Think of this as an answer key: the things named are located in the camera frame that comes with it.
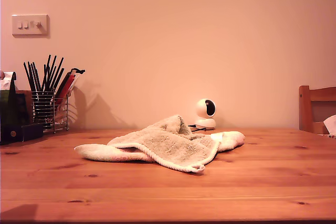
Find dark blue box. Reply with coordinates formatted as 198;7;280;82
0;122;44;145

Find black security camera cable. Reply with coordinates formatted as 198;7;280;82
187;124;208;133

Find red black utensil handle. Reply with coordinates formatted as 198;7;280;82
54;68;86;99

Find white tissue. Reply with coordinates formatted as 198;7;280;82
0;70;17;91

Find metal wire utensil holder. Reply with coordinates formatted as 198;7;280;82
30;87;71;133

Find white light switch plate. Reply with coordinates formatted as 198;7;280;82
11;14;50;37

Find wooden chair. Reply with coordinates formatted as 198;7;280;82
299;84;336;134

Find dark green paper bag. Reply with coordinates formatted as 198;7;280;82
0;71;30;130

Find beige fluffy tea towel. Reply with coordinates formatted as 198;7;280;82
107;114;224;174

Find white round security camera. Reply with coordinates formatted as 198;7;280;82
194;98;217;131

